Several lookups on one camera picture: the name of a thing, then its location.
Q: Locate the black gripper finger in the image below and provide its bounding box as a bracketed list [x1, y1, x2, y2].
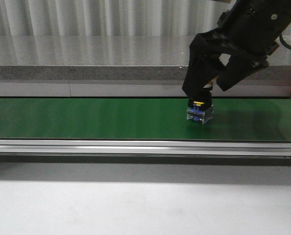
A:
[182, 52, 225, 98]
[217, 55, 263, 91]

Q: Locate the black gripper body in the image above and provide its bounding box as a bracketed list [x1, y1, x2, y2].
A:
[189, 0, 291, 68]

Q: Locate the yellow mushroom push button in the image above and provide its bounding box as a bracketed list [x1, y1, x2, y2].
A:
[186, 75, 215, 125]

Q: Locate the green conveyor belt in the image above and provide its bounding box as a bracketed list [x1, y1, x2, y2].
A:
[0, 98, 291, 141]

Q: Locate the grey speckled stone counter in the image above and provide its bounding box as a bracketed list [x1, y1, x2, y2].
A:
[0, 35, 291, 81]

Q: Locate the white pleated curtain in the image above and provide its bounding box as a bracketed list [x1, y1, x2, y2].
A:
[0, 0, 291, 37]

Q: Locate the white panel under counter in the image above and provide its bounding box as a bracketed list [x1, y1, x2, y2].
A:
[0, 80, 291, 97]

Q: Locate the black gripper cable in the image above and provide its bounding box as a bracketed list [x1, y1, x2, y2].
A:
[278, 33, 291, 52]

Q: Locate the aluminium conveyor frame rail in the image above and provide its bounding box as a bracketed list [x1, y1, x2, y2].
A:
[0, 140, 291, 158]

